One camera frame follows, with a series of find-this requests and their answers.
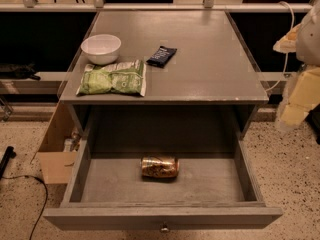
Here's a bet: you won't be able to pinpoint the orange soda can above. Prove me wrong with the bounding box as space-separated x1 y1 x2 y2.
140 156 179 178

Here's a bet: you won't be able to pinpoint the green chip bag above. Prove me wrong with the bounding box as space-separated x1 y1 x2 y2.
76 60 146 96

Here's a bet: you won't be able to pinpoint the black floor cable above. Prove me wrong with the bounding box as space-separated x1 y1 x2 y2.
0 174 49 240

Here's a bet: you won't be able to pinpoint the dark blue snack bar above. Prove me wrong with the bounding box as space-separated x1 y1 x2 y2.
146 46 177 68

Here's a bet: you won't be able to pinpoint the open grey drawer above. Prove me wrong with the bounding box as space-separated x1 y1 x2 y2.
42 105 284 232

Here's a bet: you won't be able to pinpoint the black object on shelf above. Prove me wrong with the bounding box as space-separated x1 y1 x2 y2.
0 63 40 81

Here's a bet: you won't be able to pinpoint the bottles in cardboard box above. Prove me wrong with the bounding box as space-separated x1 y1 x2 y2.
63 128 81 152

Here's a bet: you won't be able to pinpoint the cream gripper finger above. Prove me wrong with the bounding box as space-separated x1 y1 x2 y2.
275 65 320 131
273 24 301 54

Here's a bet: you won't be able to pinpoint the cardboard box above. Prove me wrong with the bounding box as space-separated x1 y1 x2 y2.
36 103 77 184

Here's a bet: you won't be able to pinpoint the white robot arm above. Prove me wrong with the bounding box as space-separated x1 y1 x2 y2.
273 3 320 131

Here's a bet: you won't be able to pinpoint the black stand foot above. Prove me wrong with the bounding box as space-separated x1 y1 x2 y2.
0 146 16 179

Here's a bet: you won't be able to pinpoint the grey cabinet counter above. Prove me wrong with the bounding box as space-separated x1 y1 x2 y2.
61 10 268 145

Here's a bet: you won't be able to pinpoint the white bowl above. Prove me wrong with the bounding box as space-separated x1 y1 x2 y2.
81 34 122 65

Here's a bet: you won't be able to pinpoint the white hanging cable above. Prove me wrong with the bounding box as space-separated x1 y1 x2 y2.
265 0 296 93

